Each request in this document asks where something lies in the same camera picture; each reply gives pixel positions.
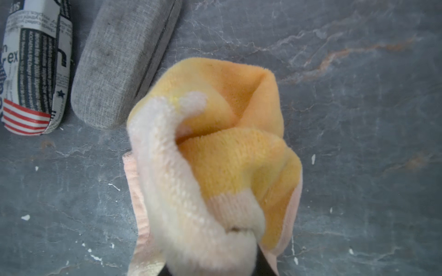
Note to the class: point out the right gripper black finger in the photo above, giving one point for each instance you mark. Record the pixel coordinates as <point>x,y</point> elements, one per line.
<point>262,266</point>

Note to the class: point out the grey fabric oval eyeglass case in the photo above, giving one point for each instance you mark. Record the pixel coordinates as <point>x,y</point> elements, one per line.
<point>121,56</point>

